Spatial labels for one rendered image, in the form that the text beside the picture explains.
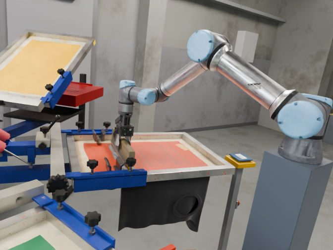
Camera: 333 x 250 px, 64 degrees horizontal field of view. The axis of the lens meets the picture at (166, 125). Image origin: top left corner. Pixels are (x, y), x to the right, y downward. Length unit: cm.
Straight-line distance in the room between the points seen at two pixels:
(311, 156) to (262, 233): 36
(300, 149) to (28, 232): 91
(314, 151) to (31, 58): 190
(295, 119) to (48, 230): 81
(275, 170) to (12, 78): 171
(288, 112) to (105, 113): 359
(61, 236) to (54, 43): 171
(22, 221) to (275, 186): 85
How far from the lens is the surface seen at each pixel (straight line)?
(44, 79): 198
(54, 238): 90
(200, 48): 99
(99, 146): 156
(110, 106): 425
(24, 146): 135
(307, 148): 105
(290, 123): 88
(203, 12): 521
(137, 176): 116
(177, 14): 481
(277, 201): 109
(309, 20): 679
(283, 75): 685
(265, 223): 115
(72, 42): 232
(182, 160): 146
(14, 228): 94
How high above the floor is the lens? 151
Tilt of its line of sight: 15 degrees down
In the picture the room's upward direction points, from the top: 7 degrees clockwise
